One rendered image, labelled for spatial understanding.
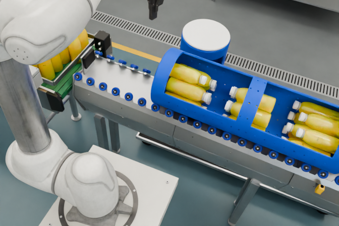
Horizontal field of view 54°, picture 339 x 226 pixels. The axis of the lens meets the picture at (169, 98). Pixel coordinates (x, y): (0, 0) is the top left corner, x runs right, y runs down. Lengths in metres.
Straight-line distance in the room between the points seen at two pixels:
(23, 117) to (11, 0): 0.38
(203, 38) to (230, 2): 2.25
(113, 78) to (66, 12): 1.16
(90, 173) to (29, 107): 0.27
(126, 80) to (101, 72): 0.15
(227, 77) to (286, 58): 1.98
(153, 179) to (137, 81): 0.65
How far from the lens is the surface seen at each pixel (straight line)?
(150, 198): 1.32
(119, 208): 1.27
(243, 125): 1.46
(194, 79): 1.53
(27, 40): 0.67
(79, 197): 1.12
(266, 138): 1.49
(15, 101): 0.95
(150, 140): 2.52
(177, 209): 2.45
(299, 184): 1.72
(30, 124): 1.03
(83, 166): 1.09
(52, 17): 0.70
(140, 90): 1.78
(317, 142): 1.54
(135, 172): 1.37
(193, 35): 1.96
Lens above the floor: 2.27
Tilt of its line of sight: 50 degrees down
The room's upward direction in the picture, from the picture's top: 6 degrees clockwise
